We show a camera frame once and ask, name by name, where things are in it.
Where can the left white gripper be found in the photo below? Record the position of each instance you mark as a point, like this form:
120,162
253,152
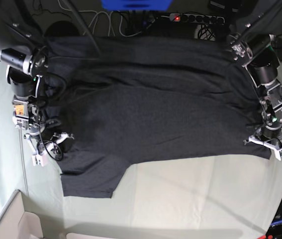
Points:
267,134

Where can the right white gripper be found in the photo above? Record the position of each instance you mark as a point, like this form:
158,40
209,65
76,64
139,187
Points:
50,147

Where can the black t-shirt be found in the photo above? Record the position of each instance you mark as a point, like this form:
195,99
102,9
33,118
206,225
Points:
144,99

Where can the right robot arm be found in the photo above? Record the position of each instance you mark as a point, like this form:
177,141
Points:
25,51

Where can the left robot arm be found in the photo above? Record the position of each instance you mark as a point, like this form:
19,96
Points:
253,29

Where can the cardboard box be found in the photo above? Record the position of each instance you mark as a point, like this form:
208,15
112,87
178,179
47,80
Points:
16,222

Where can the green table cloth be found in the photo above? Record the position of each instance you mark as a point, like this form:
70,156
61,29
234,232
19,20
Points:
229,197

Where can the white power strip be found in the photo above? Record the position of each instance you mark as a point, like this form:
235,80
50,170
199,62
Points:
196,18

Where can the blue box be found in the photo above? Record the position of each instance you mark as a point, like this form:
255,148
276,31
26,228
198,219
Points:
123,5

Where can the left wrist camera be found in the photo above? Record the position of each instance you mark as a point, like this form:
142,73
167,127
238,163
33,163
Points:
278,154

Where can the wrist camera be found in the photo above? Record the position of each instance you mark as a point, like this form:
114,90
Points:
278,154
40,160

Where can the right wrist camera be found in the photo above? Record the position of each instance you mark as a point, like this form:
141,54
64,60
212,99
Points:
40,160

